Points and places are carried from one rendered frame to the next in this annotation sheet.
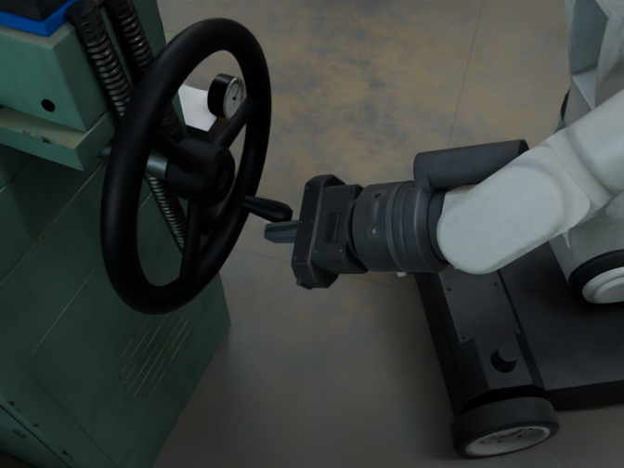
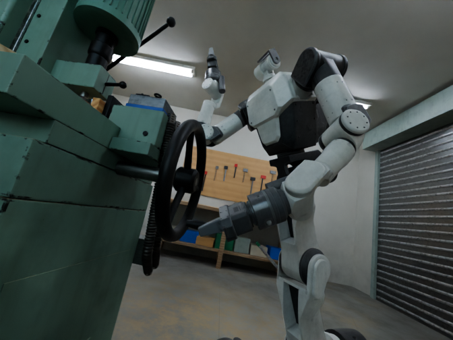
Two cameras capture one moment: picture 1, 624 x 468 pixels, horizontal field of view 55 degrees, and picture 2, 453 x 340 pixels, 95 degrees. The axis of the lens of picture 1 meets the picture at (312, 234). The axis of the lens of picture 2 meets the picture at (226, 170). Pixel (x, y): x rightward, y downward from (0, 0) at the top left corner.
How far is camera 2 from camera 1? 54 cm
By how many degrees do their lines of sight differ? 67
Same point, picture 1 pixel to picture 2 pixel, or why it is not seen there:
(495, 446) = not seen: outside the picture
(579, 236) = (304, 326)
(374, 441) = not seen: outside the picture
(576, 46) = (280, 229)
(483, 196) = (298, 169)
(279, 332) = not seen: outside the picture
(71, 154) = (147, 145)
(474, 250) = (302, 183)
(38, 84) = (147, 125)
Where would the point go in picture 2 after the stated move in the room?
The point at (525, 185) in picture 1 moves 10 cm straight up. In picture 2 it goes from (309, 162) to (313, 125)
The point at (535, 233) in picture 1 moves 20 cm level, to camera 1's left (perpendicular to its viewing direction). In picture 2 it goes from (319, 172) to (239, 148)
